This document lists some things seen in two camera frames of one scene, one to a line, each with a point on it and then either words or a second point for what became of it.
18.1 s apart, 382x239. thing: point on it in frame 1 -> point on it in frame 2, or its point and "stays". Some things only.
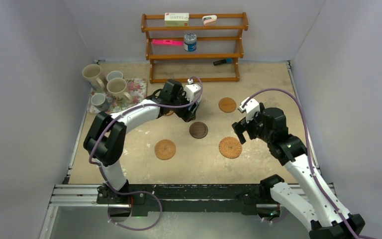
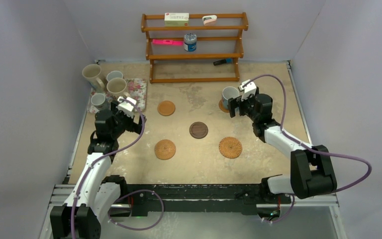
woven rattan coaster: x=230 y=147 stays
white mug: x=114 y=74 stays
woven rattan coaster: x=165 y=149 stays
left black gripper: x=191 y=113 -> x=135 y=127
